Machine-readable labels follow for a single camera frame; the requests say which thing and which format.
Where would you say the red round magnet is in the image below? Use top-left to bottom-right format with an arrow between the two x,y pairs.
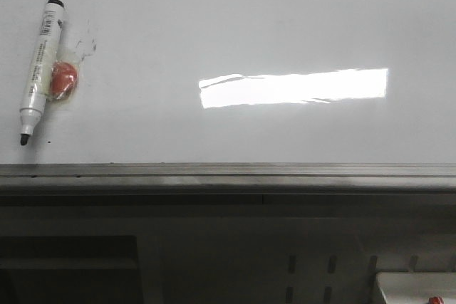
50,61 -> 78,100

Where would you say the grey slotted metal panel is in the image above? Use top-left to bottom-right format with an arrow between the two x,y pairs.
159,218 -> 455,303

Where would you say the small red object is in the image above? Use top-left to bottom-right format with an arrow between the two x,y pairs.
428,296 -> 444,304

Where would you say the white whiteboard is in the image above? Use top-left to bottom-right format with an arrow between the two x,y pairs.
1,0 -> 455,164

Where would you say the white whiteboard marker black tip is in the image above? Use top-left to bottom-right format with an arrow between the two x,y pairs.
19,0 -> 66,146

